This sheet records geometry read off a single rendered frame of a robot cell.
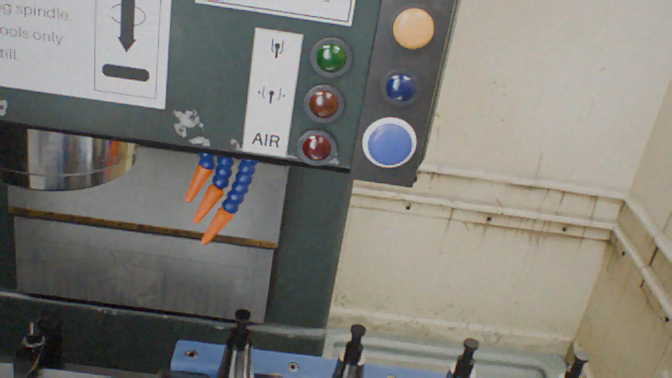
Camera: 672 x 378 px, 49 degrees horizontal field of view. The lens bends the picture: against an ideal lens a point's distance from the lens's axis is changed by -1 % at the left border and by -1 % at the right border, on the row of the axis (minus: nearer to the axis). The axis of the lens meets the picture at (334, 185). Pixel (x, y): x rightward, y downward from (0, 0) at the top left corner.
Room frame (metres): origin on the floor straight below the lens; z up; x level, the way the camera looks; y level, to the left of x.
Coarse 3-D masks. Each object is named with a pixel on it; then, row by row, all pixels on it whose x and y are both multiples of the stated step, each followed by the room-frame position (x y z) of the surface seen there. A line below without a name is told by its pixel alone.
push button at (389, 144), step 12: (372, 132) 0.46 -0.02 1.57; (384, 132) 0.46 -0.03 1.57; (396, 132) 0.46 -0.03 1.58; (408, 132) 0.46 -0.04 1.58; (372, 144) 0.46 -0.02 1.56; (384, 144) 0.46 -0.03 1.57; (396, 144) 0.46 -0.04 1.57; (408, 144) 0.46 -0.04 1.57; (372, 156) 0.46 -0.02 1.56; (384, 156) 0.46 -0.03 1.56; (396, 156) 0.46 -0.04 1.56
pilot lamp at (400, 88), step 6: (390, 78) 0.46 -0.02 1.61; (396, 78) 0.46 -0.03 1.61; (402, 78) 0.46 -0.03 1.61; (408, 78) 0.46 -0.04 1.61; (390, 84) 0.46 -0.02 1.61; (396, 84) 0.46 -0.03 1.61; (402, 84) 0.46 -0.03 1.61; (408, 84) 0.46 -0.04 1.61; (414, 84) 0.46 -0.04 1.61; (390, 90) 0.46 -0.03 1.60; (396, 90) 0.46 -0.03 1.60; (402, 90) 0.46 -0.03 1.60; (408, 90) 0.46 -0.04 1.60; (414, 90) 0.46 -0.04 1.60; (390, 96) 0.46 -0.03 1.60; (396, 96) 0.46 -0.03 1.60; (402, 96) 0.46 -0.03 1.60; (408, 96) 0.46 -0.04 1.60
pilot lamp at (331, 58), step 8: (320, 48) 0.46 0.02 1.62; (328, 48) 0.46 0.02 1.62; (336, 48) 0.46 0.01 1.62; (320, 56) 0.46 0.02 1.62; (328, 56) 0.46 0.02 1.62; (336, 56) 0.46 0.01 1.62; (344, 56) 0.46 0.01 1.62; (320, 64) 0.46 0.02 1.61; (328, 64) 0.46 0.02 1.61; (336, 64) 0.46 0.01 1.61; (344, 64) 0.46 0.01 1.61; (328, 72) 0.46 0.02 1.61
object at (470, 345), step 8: (464, 344) 0.58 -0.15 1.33; (472, 344) 0.58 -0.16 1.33; (464, 352) 0.58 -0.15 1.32; (472, 352) 0.57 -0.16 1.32; (464, 360) 0.57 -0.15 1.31; (472, 360) 0.58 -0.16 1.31; (456, 368) 0.57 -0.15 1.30; (464, 368) 0.57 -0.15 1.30; (472, 368) 0.57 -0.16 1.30; (464, 376) 0.57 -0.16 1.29
